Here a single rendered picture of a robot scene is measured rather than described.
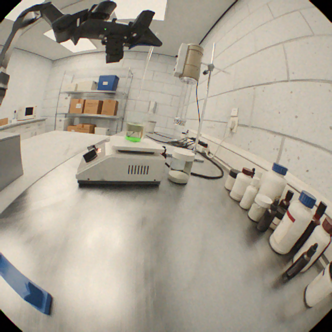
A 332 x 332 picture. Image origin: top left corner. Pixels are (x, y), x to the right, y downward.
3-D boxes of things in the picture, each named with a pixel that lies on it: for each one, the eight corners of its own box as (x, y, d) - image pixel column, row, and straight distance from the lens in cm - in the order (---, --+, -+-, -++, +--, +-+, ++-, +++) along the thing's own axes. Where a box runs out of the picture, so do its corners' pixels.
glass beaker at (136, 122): (118, 141, 34) (123, 108, 34) (136, 141, 37) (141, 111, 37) (130, 147, 29) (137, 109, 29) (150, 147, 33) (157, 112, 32)
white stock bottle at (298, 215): (290, 243, 35) (318, 197, 32) (285, 259, 30) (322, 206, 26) (272, 231, 34) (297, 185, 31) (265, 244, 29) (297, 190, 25)
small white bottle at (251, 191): (248, 211, 36) (261, 181, 34) (237, 206, 36) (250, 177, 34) (250, 206, 39) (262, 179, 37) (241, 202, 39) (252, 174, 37)
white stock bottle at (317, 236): (306, 275, 33) (340, 233, 29) (291, 269, 29) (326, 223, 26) (306, 258, 36) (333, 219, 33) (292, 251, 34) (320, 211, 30)
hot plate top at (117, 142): (111, 150, 28) (111, 145, 28) (109, 138, 40) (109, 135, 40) (165, 153, 31) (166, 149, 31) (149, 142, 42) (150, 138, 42)
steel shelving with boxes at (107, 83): (54, 160, 321) (64, 70, 314) (63, 155, 351) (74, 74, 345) (112, 172, 257) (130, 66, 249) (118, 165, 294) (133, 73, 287)
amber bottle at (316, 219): (296, 250, 35) (325, 206, 32) (291, 239, 37) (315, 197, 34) (305, 250, 39) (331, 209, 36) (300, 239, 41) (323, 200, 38)
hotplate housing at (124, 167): (75, 185, 31) (74, 148, 28) (82, 163, 43) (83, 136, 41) (169, 185, 35) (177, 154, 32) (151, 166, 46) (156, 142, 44)
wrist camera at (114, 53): (102, 41, 39) (93, 63, 36) (108, 28, 32) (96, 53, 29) (124, 46, 39) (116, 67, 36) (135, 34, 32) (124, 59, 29)
